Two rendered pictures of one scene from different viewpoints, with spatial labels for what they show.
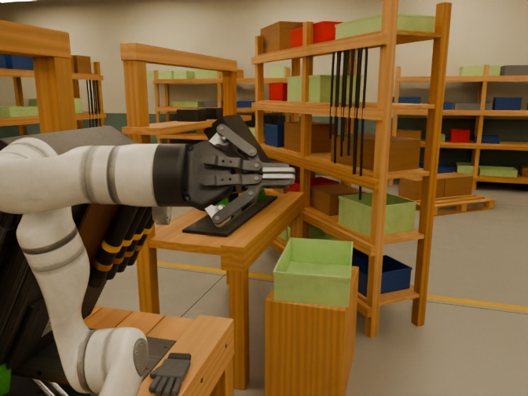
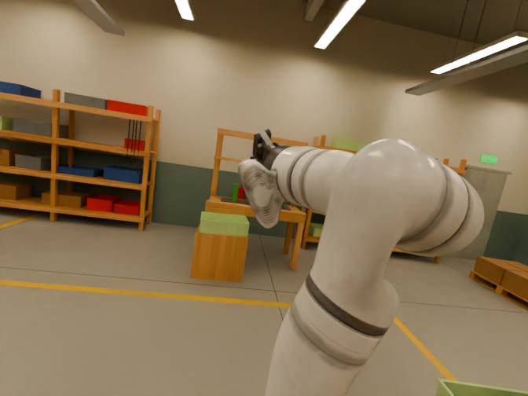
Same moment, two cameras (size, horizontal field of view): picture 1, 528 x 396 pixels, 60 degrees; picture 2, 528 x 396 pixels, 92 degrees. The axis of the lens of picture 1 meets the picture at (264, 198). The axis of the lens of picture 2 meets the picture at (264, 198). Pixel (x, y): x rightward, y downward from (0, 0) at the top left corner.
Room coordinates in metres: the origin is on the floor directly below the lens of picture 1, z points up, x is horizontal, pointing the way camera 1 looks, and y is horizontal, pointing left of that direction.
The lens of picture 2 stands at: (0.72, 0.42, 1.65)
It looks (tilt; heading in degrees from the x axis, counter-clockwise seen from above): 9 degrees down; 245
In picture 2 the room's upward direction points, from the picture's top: 9 degrees clockwise
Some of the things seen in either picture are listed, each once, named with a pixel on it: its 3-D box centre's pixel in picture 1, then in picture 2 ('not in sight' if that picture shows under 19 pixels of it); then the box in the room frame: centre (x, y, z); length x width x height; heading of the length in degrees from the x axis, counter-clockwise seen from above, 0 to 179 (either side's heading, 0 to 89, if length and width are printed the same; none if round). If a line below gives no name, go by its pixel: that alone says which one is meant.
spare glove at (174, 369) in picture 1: (168, 373); not in sight; (1.21, 0.28, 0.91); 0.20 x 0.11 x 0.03; 175
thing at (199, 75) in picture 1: (218, 122); not in sight; (9.93, 0.96, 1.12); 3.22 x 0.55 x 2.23; 72
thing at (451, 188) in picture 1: (445, 192); not in sight; (6.92, -2.80, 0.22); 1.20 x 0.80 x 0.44; 112
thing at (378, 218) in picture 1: (321, 153); not in sight; (4.13, -0.53, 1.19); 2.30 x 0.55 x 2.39; 23
